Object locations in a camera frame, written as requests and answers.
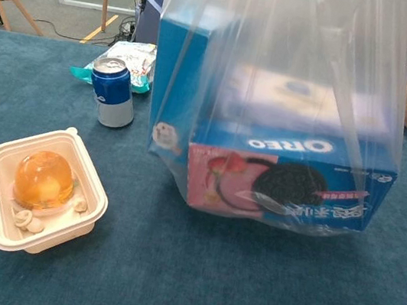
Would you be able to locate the transparent plastic bag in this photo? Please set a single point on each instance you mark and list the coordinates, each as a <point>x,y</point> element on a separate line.
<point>292,31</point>

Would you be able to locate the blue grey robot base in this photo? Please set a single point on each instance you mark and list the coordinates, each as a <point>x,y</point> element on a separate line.
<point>154,1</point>

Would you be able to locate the plain blue carton box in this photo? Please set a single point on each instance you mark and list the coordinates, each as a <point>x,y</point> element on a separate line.
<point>176,78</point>

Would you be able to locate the blue white drink can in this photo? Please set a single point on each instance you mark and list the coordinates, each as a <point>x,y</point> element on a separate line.
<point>113,95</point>

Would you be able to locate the white box with blue logo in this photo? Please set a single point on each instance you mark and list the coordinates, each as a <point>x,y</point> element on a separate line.
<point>297,97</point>

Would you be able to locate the teal white snack pack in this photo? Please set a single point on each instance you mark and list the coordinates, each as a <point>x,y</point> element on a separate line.
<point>133,56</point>

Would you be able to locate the blue table mat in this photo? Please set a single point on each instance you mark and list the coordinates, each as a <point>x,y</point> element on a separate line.
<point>207,277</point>

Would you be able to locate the sliced mushroom piece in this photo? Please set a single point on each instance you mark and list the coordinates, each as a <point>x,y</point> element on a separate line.
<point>81,206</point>
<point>28,220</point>

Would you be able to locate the blue Oreo cookie box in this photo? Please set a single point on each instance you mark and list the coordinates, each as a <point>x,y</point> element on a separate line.
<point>340,170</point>

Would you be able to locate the white power strip with plugs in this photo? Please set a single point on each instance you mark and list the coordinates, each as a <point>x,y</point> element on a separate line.
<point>127,27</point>

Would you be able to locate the orange jelly cup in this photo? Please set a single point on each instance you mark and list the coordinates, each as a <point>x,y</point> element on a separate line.
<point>44,181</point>

